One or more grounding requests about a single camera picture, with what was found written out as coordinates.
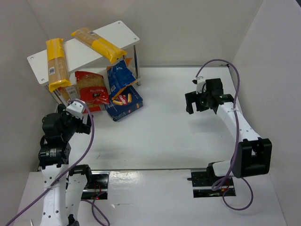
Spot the yellow spaghetti bag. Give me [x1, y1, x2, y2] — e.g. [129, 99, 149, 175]
[46, 38, 71, 92]
[71, 27, 127, 64]

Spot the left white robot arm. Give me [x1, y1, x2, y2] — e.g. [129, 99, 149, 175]
[38, 101, 91, 226]

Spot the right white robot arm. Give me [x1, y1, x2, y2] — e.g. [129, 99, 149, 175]
[185, 77, 272, 178]

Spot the red pasta bag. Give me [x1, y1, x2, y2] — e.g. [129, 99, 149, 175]
[58, 71, 111, 117]

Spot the yellow spaghetti bag on shelf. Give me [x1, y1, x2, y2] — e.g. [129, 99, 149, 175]
[46, 38, 71, 92]

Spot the dark blue Barilla pasta box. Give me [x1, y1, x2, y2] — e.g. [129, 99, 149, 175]
[104, 86, 143, 121]

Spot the blue pasta bag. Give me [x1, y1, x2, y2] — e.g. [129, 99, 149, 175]
[106, 58, 137, 100]

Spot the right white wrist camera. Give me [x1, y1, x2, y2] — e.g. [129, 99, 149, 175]
[192, 76, 206, 94]

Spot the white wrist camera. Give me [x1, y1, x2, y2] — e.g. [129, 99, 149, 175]
[66, 99, 86, 119]
[192, 76, 206, 94]

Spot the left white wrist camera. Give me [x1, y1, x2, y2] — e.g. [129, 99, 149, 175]
[66, 99, 86, 119]

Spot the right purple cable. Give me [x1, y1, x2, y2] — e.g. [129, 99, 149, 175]
[196, 58, 254, 210]

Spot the purple cable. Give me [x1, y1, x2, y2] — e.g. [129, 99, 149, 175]
[4, 98, 109, 226]
[196, 58, 254, 210]

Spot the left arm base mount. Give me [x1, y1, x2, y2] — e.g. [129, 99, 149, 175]
[81, 170, 110, 201]

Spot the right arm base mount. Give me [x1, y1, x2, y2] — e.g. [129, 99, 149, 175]
[187, 168, 236, 198]

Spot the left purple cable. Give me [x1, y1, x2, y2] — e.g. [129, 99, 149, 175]
[4, 98, 109, 226]

